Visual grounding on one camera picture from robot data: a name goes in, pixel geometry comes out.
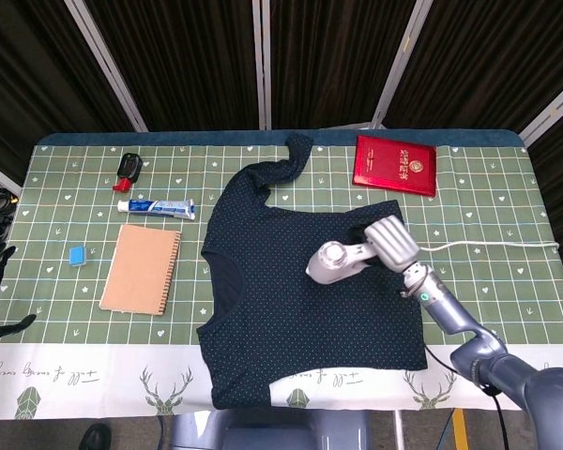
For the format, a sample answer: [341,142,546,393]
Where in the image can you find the dark pleated partition panel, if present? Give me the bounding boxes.
[527,86,563,285]
[268,0,419,130]
[0,0,138,185]
[84,0,264,133]
[383,0,563,133]

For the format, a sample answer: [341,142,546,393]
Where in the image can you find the blue white toothpaste tube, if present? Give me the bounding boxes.
[116,197,197,222]

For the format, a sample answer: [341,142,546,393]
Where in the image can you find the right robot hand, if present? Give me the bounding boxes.
[349,216,422,276]

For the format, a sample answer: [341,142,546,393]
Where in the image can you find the grey robot torso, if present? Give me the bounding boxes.
[168,409,372,450]

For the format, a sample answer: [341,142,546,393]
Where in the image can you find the red certificate book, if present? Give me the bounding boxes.
[351,134,438,198]

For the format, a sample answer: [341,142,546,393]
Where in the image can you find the brown spiral notebook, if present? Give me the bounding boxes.
[99,223,183,317]

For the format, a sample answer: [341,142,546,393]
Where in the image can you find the white partition frame post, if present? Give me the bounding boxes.
[0,156,23,198]
[251,0,273,131]
[519,69,563,147]
[371,0,434,130]
[63,0,149,134]

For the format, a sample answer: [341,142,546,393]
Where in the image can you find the dark blue dotted shirt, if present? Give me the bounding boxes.
[196,132,429,411]

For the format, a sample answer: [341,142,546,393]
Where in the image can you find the black shoe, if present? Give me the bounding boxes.
[81,423,113,450]

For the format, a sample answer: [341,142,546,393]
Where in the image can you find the white handheld steamer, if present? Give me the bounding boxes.
[304,239,382,286]

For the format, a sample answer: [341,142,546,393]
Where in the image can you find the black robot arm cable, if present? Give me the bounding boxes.
[423,344,506,450]

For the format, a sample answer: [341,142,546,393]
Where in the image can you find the green checked tablecloth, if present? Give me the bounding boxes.
[0,142,563,420]

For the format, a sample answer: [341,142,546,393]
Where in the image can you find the thin white cable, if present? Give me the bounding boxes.
[418,239,561,255]

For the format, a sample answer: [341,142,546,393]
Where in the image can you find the black device with red nozzle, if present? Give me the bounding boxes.
[112,152,145,192]

